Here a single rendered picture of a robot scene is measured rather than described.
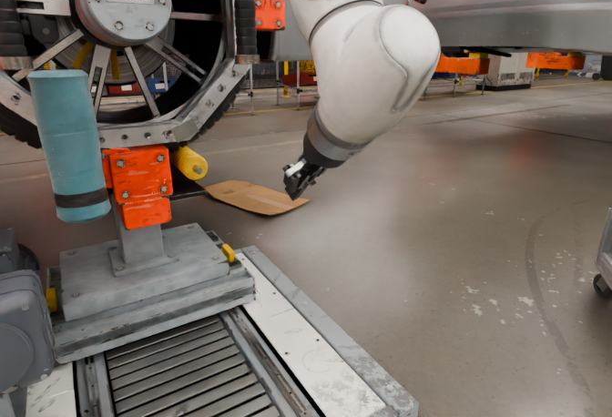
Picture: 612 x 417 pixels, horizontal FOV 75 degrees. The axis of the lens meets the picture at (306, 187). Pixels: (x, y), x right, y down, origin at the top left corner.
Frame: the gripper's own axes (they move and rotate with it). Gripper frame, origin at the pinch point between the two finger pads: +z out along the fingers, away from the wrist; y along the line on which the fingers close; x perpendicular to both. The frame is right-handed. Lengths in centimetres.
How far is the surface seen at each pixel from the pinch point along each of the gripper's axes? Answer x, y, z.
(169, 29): 57, 5, 21
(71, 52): 59, -19, 22
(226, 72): 32.2, 5.6, 8.1
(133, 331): -3, -37, 45
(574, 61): 4, 529, 225
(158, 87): 227, 84, 319
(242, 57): 21.9, -0.1, -11.7
